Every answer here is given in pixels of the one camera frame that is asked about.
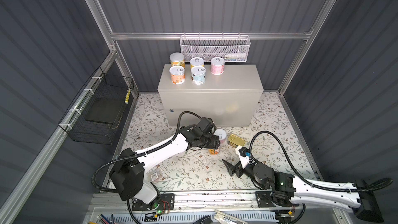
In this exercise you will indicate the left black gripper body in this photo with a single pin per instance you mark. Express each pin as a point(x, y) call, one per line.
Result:
point(203, 140)

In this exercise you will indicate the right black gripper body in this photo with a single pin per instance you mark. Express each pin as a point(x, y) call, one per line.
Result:
point(249, 172)

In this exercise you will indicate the blue grey label can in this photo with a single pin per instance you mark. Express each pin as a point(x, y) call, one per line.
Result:
point(198, 75)

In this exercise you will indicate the orange peach label can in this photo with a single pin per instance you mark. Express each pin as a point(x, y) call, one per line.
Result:
point(177, 74)

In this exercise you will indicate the pink label can front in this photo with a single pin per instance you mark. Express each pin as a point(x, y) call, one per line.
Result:
point(217, 65)

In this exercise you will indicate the pink label can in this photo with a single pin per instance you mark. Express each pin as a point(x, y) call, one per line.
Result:
point(222, 135)
point(217, 65)

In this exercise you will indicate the yellow label can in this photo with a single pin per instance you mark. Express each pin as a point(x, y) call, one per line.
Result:
point(196, 61)

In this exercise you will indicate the green orange label can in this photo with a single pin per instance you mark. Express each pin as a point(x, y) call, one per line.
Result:
point(177, 59)

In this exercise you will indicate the orange can plain lid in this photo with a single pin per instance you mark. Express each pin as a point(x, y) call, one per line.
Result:
point(214, 151)

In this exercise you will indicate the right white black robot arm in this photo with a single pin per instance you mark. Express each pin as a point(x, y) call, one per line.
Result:
point(282, 189)

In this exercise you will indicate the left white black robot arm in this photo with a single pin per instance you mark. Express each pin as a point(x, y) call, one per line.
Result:
point(128, 175)

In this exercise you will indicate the pink label can back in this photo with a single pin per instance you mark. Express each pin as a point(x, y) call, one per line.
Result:
point(222, 135)

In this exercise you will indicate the gold flat sardine tin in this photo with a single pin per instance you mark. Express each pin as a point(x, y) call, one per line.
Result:
point(235, 141)

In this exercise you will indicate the grey metal cabinet box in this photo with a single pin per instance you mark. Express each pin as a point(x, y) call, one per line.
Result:
point(230, 99)

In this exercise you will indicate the small clear plastic box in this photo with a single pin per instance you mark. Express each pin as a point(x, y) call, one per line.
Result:
point(155, 176)

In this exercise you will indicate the yellow tag on basket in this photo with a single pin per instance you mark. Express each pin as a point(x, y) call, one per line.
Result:
point(127, 97)

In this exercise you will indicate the white tube in basket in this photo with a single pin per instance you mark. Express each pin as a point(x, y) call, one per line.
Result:
point(236, 56)

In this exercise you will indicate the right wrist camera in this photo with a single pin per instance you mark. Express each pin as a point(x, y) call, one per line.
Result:
point(245, 156)

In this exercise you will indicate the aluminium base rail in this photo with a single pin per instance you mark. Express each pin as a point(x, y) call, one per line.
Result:
point(184, 201)

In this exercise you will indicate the white wire mesh basket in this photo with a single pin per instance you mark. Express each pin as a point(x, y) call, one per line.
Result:
point(210, 46)

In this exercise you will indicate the black wire wall basket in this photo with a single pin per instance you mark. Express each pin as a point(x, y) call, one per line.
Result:
point(100, 111)

